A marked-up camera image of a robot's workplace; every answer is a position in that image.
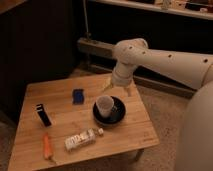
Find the blue sponge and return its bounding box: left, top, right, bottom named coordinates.
left=72, top=89, right=84, bottom=104

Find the white paper cup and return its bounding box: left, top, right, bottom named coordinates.
left=95, top=95, right=114, bottom=118

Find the black upright eraser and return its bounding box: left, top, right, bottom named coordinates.
left=36, top=104, right=52, bottom=127

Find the clear plastic bottle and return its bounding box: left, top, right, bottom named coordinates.
left=65, top=128, right=104, bottom=151

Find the black bowl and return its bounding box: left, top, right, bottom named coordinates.
left=93, top=96, right=126, bottom=125

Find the orange carrot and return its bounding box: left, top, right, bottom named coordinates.
left=43, top=134, right=53, bottom=161

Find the wooden table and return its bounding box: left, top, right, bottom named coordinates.
left=8, top=74, right=159, bottom=171

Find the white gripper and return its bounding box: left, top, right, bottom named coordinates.
left=103, top=68, right=133, bottom=97

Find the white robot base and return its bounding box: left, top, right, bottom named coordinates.
left=175, top=82, right=213, bottom=171

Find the wooden shelf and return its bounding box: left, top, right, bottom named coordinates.
left=89, top=0, right=213, bottom=21

